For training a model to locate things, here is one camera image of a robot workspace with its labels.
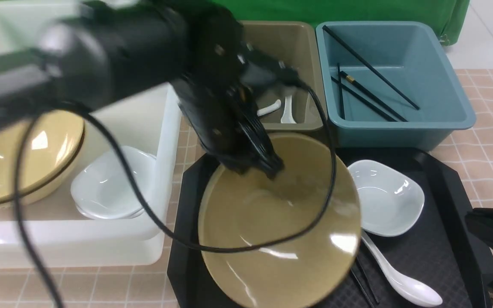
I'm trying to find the gold banded black chopstick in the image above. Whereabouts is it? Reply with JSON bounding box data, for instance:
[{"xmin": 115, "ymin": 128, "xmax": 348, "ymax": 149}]
[{"xmin": 340, "ymin": 71, "xmax": 407, "ymax": 121}]

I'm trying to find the yellow noodle bowl in tub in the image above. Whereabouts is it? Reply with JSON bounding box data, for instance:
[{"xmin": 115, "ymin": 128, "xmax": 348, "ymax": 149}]
[{"xmin": 0, "ymin": 110, "xmax": 85, "ymax": 205}]

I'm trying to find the brown plastic bin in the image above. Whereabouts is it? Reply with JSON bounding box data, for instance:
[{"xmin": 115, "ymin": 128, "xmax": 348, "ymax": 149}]
[{"xmin": 242, "ymin": 20, "xmax": 326, "ymax": 133}]

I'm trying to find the upright black chopstick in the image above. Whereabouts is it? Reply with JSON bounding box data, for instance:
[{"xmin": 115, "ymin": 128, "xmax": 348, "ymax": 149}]
[{"xmin": 336, "ymin": 62, "xmax": 346, "ymax": 119}]

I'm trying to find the white ceramic spoon on tray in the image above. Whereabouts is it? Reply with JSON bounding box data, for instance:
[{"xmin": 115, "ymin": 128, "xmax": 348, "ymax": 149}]
[{"xmin": 361, "ymin": 230, "xmax": 443, "ymax": 308}]

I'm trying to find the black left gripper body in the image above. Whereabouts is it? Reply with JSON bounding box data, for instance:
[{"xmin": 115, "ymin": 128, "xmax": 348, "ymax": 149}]
[{"xmin": 172, "ymin": 2, "xmax": 300, "ymax": 172}]

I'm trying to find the white dish in tub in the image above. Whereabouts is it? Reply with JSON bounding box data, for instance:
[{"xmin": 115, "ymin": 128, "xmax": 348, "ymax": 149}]
[{"xmin": 71, "ymin": 146, "xmax": 156, "ymax": 219}]

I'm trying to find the black chopstick in bin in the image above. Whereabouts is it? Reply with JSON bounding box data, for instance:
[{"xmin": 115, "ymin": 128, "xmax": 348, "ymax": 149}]
[{"xmin": 331, "ymin": 77, "xmax": 397, "ymax": 121}]

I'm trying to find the blue plastic bin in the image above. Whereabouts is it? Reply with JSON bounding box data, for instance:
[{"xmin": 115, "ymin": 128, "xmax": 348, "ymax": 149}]
[{"xmin": 316, "ymin": 21, "xmax": 477, "ymax": 151}]

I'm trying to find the white dish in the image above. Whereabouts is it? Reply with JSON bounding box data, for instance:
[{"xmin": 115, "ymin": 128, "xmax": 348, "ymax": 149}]
[
  {"xmin": 348, "ymin": 160, "xmax": 425, "ymax": 237},
  {"xmin": 71, "ymin": 146, "xmax": 156, "ymax": 219}
]

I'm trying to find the yellow noodle bowl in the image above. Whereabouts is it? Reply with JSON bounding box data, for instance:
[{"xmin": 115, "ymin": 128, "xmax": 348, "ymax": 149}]
[
  {"xmin": 198, "ymin": 132, "xmax": 361, "ymax": 308},
  {"xmin": 0, "ymin": 110, "xmax": 85, "ymax": 205},
  {"xmin": 0, "ymin": 129, "xmax": 86, "ymax": 208}
]

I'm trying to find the long black chopstick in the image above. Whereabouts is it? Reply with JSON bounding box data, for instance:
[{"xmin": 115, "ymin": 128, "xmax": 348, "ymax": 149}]
[{"xmin": 322, "ymin": 25, "xmax": 420, "ymax": 110}]

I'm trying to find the white spoon in brown bin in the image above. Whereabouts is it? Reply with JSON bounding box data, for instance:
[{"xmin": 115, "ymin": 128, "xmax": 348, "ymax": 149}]
[{"xmin": 280, "ymin": 95, "xmax": 297, "ymax": 124}]

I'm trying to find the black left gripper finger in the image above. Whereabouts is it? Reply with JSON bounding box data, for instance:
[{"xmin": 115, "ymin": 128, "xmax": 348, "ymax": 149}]
[{"xmin": 246, "ymin": 148, "xmax": 285, "ymax": 180}]

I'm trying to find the black cable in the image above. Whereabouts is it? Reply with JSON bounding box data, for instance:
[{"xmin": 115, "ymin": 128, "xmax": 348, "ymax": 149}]
[{"xmin": 13, "ymin": 81, "xmax": 338, "ymax": 308}]

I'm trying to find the white plastic tub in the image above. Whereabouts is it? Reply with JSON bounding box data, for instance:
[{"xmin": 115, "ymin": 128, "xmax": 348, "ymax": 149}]
[{"xmin": 0, "ymin": 0, "xmax": 181, "ymax": 269}]

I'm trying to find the green backdrop cloth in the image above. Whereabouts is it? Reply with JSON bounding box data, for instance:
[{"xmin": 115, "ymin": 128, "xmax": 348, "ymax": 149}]
[{"xmin": 219, "ymin": 0, "xmax": 469, "ymax": 46}]

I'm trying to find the black chopstick on tray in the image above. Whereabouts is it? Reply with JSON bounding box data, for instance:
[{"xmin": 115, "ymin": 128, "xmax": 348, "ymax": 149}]
[
  {"xmin": 355, "ymin": 257, "xmax": 380, "ymax": 308},
  {"xmin": 350, "ymin": 269, "xmax": 375, "ymax": 308}
]

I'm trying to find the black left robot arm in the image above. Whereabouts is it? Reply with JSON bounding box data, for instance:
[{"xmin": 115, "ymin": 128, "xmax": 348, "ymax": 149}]
[{"xmin": 0, "ymin": 0, "xmax": 299, "ymax": 178}]

